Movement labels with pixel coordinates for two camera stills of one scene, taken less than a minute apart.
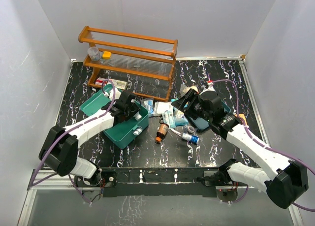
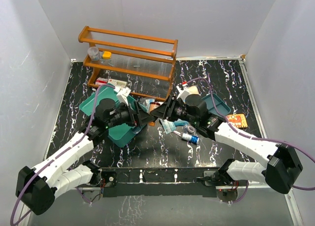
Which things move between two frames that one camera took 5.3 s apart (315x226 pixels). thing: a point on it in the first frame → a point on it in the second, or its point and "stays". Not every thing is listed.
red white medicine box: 99,80 stays
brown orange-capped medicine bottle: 162,130 → 152,106
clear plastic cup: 93,52 stays
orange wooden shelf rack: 142,65 stays
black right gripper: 191,96 → 160,112
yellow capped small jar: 107,54 stays
